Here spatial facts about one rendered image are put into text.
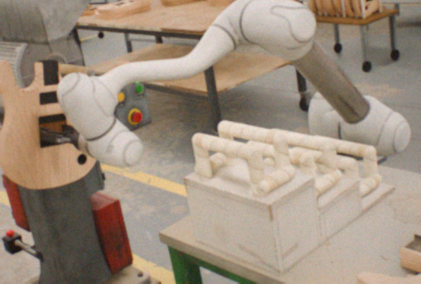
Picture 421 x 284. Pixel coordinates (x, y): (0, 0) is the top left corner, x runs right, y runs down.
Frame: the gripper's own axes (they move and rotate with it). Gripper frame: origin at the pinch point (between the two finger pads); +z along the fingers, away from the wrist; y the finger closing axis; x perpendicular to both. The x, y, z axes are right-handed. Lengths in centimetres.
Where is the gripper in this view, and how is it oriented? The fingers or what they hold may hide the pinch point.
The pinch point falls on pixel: (53, 130)
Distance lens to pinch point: 203.3
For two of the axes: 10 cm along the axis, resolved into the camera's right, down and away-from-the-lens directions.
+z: -6.6, -1.1, 7.5
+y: 7.5, -1.2, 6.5
